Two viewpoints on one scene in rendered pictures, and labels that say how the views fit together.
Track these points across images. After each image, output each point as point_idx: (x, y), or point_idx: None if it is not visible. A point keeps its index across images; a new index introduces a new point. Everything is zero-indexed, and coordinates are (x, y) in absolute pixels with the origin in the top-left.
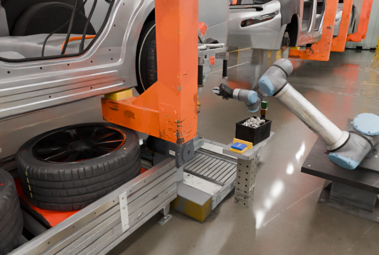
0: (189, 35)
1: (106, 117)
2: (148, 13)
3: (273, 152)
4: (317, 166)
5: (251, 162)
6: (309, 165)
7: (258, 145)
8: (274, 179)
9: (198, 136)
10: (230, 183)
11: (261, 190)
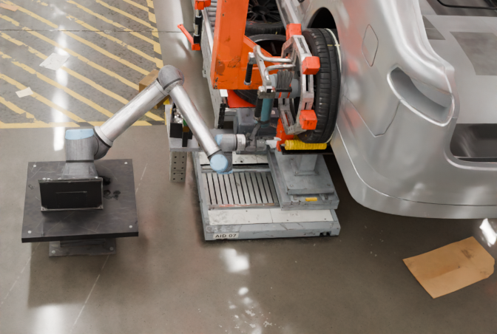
0: (219, 2)
1: None
2: (316, 7)
3: (204, 276)
4: (118, 165)
5: None
6: (125, 162)
7: (168, 120)
8: (170, 221)
9: (291, 199)
10: (197, 171)
11: (171, 197)
